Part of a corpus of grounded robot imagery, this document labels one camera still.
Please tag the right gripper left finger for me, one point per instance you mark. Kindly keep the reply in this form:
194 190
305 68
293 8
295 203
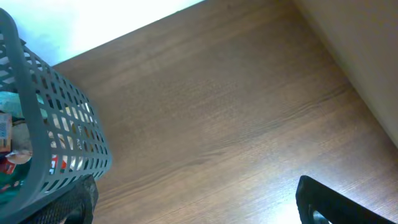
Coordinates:
73 204

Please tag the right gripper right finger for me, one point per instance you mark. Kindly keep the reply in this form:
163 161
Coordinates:
318 203

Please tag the green Nescafe coffee bag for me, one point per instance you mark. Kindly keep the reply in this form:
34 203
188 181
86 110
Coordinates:
12 179

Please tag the Kleenex tissue multipack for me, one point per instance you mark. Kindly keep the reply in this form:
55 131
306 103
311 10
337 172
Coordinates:
5 132

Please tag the light blue tissue packet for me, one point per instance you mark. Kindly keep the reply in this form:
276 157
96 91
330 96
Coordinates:
10 104

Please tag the beige cookie bag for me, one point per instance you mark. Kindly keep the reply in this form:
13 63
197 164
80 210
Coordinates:
21 147

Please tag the dark grey plastic basket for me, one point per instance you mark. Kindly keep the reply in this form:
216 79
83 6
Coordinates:
65 131

